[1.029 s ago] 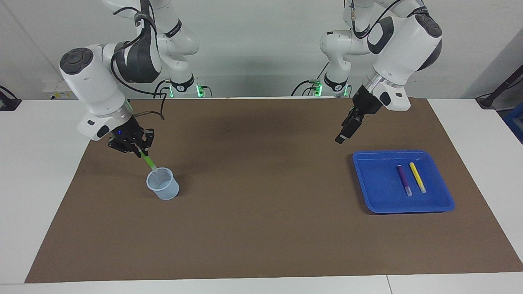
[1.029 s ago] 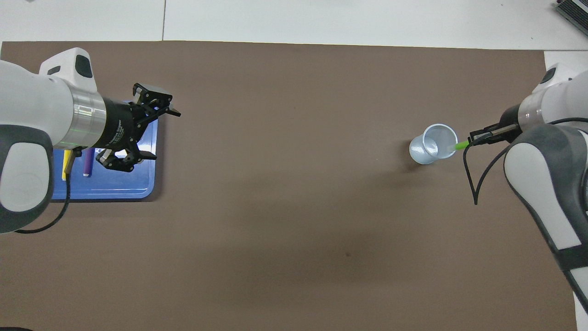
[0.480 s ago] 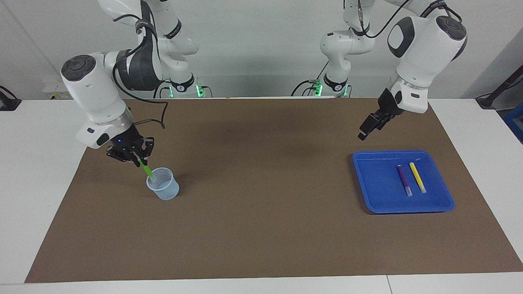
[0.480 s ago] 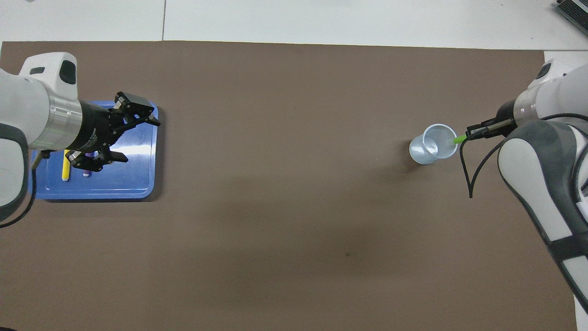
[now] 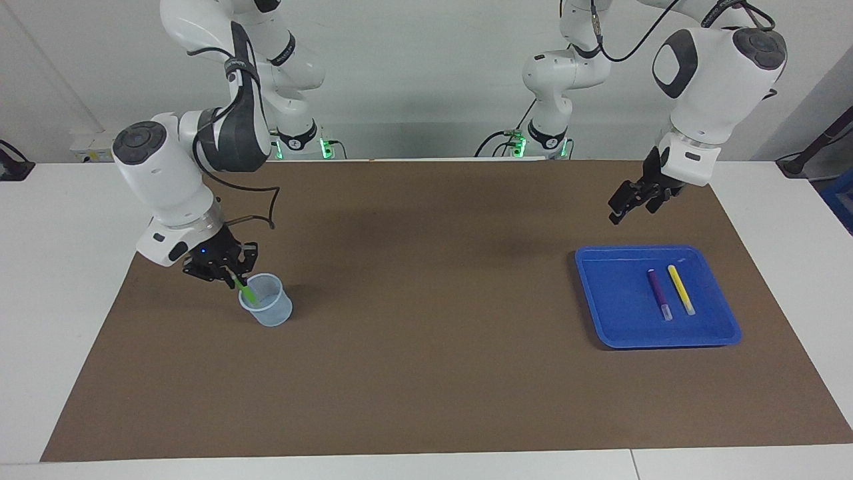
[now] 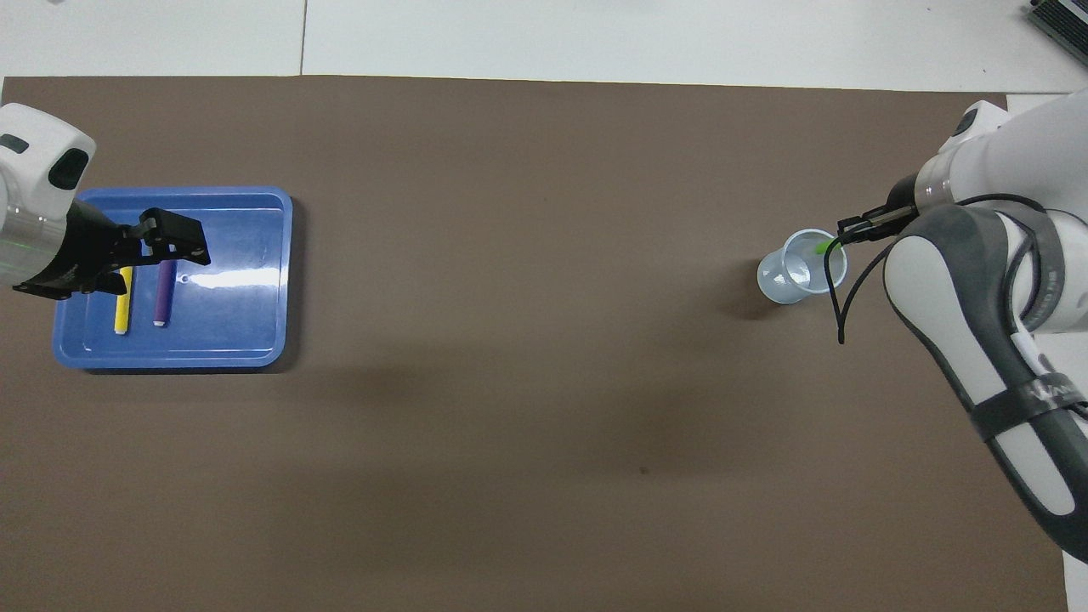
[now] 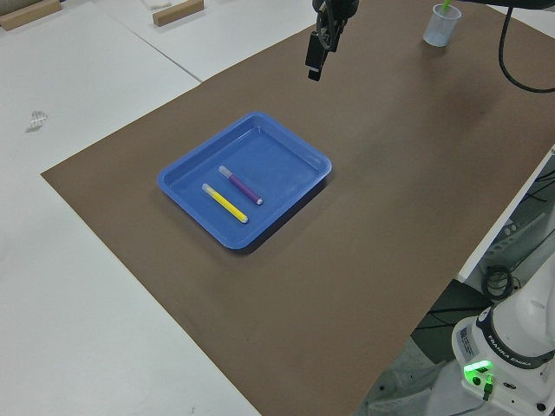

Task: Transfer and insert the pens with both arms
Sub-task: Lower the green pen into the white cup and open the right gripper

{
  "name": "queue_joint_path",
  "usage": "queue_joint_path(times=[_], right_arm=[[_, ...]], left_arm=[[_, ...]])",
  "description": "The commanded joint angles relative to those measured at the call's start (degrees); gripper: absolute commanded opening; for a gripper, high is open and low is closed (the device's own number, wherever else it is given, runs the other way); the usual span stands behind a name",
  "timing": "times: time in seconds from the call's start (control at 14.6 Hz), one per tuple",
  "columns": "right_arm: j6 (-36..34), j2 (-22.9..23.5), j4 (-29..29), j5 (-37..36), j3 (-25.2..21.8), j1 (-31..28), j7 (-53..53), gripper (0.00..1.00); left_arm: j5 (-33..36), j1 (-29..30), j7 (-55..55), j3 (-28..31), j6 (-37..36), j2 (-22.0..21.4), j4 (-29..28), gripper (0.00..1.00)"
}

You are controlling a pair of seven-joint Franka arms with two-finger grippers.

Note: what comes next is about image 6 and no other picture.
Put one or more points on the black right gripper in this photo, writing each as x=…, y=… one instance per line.
x=903, y=200

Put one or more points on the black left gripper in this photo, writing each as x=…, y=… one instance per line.
x=76, y=251

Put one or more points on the green pen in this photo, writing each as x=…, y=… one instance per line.
x=824, y=247

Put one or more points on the purple pen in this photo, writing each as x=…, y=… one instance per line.
x=163, y=297

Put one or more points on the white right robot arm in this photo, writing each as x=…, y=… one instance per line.
x=977, y=289

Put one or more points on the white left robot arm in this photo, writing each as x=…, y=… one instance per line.
x=30, y=178

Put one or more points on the yellow pen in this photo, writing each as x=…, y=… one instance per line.
x=123, y=310

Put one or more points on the translucent plastic cup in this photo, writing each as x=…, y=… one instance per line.
x=786, y=285

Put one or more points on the blue plastic tray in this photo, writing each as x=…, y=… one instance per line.
x=246, y=323

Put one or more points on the grey ribbed device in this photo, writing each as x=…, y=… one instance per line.
x=1062, y=21

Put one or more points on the brown table mat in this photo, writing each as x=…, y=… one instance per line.
x=510, y=340

